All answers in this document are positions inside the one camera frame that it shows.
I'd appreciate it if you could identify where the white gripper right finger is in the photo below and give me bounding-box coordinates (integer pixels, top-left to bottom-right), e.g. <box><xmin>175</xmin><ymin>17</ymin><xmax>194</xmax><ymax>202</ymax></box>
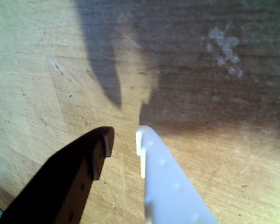
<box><xmin>135</xmin><ymin>125</ymin><xmax>219</xmax><ymax>224</ymax></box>

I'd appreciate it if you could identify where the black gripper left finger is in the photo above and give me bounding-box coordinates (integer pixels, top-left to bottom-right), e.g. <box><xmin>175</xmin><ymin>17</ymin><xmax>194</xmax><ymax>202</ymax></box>
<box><xmin>0</xmin><ymin>126</ymin><xmax>115</xmax><ymax>224</ymax></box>

